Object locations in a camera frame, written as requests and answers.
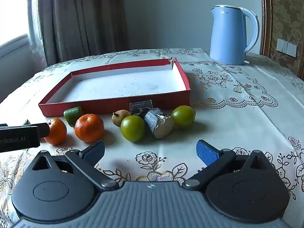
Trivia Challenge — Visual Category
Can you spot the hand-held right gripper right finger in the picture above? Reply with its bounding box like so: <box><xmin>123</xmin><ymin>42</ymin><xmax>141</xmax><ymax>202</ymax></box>
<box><xmin>184</xmin><ymin>140</ymin><xmax>276</xmax><ymax>192</ymax></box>

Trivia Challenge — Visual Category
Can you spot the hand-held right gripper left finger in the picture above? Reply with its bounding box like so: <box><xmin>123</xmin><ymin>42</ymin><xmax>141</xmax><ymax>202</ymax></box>
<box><xmin>31</xmin><ymin>140</ymin><xmax>118</xmax><ymax>192</ymax></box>

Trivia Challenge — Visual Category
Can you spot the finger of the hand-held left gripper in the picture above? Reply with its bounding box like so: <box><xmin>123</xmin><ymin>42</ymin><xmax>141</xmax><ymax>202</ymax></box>
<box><xmin>36</xmin><ymin>123</ymin><xmax>51</xmax><ymax>139</ymax></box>

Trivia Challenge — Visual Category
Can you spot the small mandarin orange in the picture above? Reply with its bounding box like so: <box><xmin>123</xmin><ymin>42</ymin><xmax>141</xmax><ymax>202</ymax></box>
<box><xmin>44</xmin><ymin>118</ymin><xmax>67</xmax><ymax>146</ymax></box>

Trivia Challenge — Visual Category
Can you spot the large mandarin orange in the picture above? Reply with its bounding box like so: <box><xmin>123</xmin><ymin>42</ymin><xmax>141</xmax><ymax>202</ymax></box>
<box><xmin>74</xmin><ymin>114</ymin><xmax>105</xmax><ymax>143</ymax></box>

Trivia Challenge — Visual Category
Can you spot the cut green fruit piece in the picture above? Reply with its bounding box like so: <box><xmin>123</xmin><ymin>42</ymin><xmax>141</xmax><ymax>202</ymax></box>
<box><xmin>63</xmin><ymin>106</ymin><xmax>85</xmax><ymax>127</ymax></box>

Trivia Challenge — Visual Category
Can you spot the large brown longan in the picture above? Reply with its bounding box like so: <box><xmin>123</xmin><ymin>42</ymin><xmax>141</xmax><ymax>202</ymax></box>
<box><xmin>112</xmin><ymin>109</ymin><xmax>131</xmax><ymax>127</ymax></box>

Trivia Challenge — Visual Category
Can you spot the green tomato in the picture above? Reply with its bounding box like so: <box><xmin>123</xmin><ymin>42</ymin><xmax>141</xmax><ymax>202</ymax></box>
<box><xmin>120</xmin><ymin>115</ymin><xmax>146</xmax><ymax>142</ymax></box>
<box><xmin>171</xmin><ymin>105</ymin><xmax>196</xmax><ymax>127</ymax></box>

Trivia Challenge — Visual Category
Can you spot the eggplant chunk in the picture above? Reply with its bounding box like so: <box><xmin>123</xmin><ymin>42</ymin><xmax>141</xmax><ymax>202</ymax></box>
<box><xmin>144</xmin><ymin>108</ymin><xmax>174</xmax><ymax>139</ymax></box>

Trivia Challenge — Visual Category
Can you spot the dark sugarcane piece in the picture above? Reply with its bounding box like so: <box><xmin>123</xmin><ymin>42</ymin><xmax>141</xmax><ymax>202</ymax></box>
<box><xmin>129</xmin><ymin>100</ymin><xmax>154</xmax><ymax>119</ymax></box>

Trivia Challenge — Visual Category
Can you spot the red cardboard box tray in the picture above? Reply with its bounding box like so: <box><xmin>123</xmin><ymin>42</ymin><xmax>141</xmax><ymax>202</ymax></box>
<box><xmin>38</xmin><ymin>57</ymin><xmax>191</xmax><ymax>117</ymax></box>

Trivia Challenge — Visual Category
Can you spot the white floral lace tablecloth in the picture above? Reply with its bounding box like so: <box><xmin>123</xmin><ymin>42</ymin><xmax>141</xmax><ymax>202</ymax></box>
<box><xmin>0</xmin><ymin>48</ymin><xmax>304</xmax><ymax>228</ymax></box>

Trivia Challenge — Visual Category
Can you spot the light blue electric kettle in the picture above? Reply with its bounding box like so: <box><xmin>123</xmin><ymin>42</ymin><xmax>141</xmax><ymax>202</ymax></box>
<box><xmin>209</xmin><ymin>5</ymin><xmax>260</xmax><ymax>66</ymax></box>

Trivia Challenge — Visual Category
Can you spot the brown patterned curtain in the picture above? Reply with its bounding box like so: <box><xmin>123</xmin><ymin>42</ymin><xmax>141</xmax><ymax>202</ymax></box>
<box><xmin>27</xmin><ymin>0</ymin><xmax>129</xmax><ymax>66</ymax></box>

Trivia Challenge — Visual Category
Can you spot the window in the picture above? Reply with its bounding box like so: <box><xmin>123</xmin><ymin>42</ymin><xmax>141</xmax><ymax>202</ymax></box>
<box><xmin>0</xmin><ymin>0</ymin><xmax>32</xmax><ymax>60</ymax></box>

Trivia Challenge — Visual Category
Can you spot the white wall switch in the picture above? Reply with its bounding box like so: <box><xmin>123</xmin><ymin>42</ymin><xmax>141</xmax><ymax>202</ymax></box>
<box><xmin>277</xmin><ymin>38</ymin><xmax>297</xmax><ymax>58</ymax></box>

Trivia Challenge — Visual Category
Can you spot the brown wooden frame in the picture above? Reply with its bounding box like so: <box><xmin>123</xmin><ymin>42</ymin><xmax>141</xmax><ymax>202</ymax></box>
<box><xmin>259</xmin><ymin>0</ymin><xmax>273</xmax><ymax>57</ymax></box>

